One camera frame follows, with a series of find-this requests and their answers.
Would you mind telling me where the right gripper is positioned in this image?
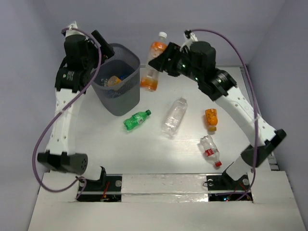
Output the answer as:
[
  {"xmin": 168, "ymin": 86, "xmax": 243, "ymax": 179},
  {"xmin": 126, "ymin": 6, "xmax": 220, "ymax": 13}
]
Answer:
[{"xmin": 149, "ymin": 41, "xmax": 203, "ymax": 82}]

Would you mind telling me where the blue cap water bottle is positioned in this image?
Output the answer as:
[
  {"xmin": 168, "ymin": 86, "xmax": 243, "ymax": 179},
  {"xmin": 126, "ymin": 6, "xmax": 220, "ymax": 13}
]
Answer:
[{"xmin": 119, "ymin": 74, "xmax": 129, "ymax": 81}]

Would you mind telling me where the tall orange juice bottle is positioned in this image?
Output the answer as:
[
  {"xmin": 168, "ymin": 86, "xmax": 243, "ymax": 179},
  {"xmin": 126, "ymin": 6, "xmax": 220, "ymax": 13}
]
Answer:
[{"xmin": 140, "ymin": 32, "xmax": 167, "ymax": 91}]

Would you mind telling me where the orange bottle dark label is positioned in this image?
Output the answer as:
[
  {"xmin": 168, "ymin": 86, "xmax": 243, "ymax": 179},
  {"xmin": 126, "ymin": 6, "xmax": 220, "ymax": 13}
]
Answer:
[{"xmin": 107, "ymin": 76, "xmax": 122, "ymax": 87}]

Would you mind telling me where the large clear water bottle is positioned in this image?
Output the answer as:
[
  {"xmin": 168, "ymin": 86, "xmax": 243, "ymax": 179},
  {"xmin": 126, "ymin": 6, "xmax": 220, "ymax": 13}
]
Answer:
[{"xmin": 162, "ymin": 97, "xmax": 188, "ymax": 137}]

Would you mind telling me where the green soda bottle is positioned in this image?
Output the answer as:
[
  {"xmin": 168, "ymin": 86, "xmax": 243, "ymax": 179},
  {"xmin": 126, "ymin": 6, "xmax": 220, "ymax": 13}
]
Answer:
[{"xmin": 123, "ymin": 110, "xmax": 152, "ymax": 131}]

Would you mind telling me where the crushed orange bottle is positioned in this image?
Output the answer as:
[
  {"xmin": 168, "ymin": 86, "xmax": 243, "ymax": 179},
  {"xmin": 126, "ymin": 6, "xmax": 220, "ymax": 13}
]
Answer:
[{"xmin": 205, "ymin": 109, "xmax": 218, "ymax": 132}]

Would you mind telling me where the clear bottle red label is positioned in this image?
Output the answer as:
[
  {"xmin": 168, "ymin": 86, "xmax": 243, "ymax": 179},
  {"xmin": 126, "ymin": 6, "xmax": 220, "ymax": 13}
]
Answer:
[{"xmin": 200, "ymin": 135, "xmax": 222, "ymax": 168}]

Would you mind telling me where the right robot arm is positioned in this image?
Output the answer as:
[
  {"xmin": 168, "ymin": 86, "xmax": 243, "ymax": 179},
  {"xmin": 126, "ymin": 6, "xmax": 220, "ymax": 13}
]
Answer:
[{"xmin": 148, "ymin": 41, "xmax": 286, "ymax": 189}]

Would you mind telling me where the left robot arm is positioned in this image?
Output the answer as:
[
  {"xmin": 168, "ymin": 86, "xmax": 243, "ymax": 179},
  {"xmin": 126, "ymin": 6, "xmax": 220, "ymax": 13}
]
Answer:
[{"xmin": 32, "ymin": 27, "xmax": 115, "ymax": 176}]

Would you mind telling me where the grey mesh waste bin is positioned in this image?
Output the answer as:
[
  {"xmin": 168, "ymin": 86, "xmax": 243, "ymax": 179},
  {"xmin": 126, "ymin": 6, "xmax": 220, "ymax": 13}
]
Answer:
[{"xmin": 91, "ymin": 43, "xmax": 140, "ymax": 116}]

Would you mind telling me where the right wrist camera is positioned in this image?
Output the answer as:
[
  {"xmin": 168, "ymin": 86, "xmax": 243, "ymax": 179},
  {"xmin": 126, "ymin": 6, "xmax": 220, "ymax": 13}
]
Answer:
[{"xmin": 184, "ymin": 30, "xmax": 198, "ymax": 47}]

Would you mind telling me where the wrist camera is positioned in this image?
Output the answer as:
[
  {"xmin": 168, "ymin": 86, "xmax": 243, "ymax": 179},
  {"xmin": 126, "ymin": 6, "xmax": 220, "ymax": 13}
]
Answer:
[
  {"xmin": 184, "ymin": 30, "xmax": 198, "ymax": 47},
  {"xmin": 64, "ymin": 21, "xmax": 79, "ymax": 37}
]

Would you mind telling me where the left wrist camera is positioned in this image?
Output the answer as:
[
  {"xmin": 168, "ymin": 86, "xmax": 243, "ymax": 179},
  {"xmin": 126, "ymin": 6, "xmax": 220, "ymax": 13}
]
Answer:
[{"xmin": 64, "ymin": 21, "xmax": 79, "ymax": 37}]

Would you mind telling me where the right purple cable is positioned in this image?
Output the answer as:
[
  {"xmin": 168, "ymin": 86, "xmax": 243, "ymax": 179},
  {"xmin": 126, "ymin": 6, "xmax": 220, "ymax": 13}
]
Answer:
[{"xmin": 184, "ymin": 28, "xmax": 259, "ymax": 202}]

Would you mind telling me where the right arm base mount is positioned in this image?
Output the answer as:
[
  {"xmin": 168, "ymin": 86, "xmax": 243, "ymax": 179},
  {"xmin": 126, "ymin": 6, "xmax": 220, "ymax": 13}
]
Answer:
[{"xmin": 202, "ymin": 175, "xmax": 250, "ymax": 202}]

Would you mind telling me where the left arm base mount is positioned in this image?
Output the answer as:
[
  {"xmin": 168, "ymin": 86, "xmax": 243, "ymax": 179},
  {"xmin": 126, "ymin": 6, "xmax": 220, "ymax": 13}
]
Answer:
[{"xmin": 77, "ymin": 175, "xmax": 122, "ymax": 202}]

